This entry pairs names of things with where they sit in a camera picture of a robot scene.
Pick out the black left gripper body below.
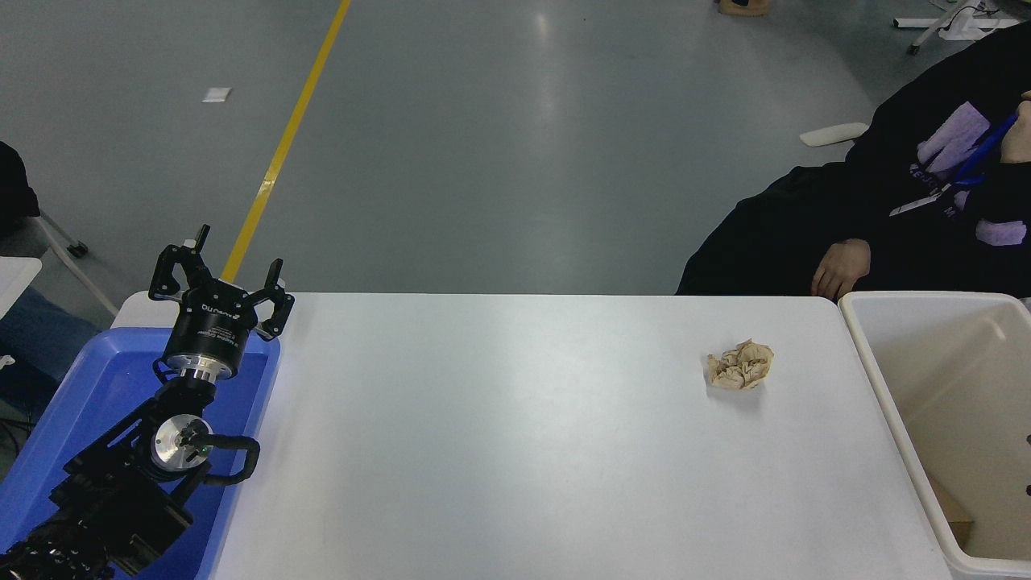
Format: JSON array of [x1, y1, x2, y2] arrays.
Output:
[[164, 279, 259, 374]]

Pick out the person's hand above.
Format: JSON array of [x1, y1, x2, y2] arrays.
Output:
[[811, 239, 873, 303]]

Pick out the blue plastic tray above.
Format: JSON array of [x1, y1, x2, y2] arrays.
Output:
[[0, 326, 281, 580]]

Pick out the small white table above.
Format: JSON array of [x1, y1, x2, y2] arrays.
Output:
[[0, 256, 43, 319]]

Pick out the person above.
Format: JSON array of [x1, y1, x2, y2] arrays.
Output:
[[0, 141, 99, 404], [677, 20, 1031, 297]]

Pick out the crumpled tan paper ball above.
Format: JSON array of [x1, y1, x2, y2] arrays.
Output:
[[707, 339, 775, 392]]

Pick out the white chair armrest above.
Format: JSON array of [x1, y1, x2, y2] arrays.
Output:
[[799, 122, 869, 147]]

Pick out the large pale plastic bin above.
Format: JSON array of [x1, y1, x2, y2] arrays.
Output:
[[838, 290, 1031, 580]]

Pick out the white wheeled stand base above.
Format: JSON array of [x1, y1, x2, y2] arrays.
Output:
[[892, 0, 1024, 56]]

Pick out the brown cardboard piece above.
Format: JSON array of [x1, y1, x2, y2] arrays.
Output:
[[929, 482, 973, 545]]

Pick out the grey chair leg frame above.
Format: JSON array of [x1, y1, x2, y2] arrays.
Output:
[[32, 211, 120, 317]]

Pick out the blue lanyard strap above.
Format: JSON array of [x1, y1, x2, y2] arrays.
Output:
[[950, 113, 1021, 192]]

